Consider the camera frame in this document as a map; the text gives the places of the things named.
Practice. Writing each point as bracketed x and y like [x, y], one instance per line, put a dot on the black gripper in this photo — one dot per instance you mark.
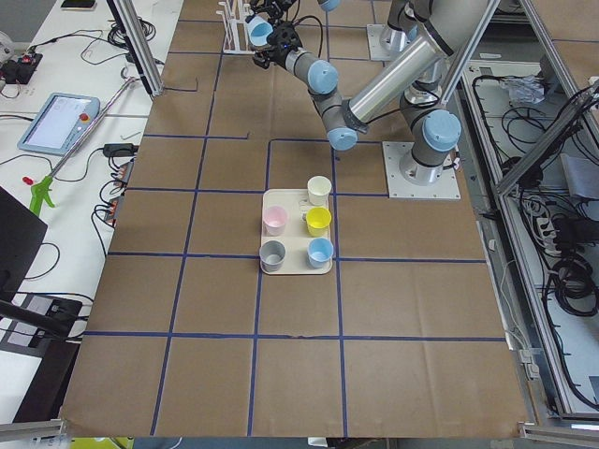
[274, 52]

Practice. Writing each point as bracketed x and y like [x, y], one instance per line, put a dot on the cream white cup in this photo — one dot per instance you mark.
[319, 188]

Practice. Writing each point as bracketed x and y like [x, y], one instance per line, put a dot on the light blue cup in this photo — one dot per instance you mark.
[258, 30]
[320, 252]

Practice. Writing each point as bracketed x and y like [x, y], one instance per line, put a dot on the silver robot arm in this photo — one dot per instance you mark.
[400, 29]
[422, 33]

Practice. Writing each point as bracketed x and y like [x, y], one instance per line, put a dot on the pink cup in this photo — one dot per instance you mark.
[274, 219]

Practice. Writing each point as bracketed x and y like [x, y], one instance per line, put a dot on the yellow cup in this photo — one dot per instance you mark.
[318, 220]

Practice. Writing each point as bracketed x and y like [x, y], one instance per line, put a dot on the grey cup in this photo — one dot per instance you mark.
[272, 255]

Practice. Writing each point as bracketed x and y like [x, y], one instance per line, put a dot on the cream plastic tray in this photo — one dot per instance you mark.
[295, 237]

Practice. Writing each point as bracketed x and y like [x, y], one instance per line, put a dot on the black power adapter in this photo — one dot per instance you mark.
[120, 149]

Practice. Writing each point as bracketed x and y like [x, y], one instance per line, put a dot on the white wire cup rack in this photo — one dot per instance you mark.
[234, 15]

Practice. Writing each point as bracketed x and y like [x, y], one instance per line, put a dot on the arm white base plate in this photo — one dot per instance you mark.
[385, 43]
[407, 179]

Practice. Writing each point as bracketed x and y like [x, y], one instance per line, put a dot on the aluminium frame post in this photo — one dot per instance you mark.
[127, 19]

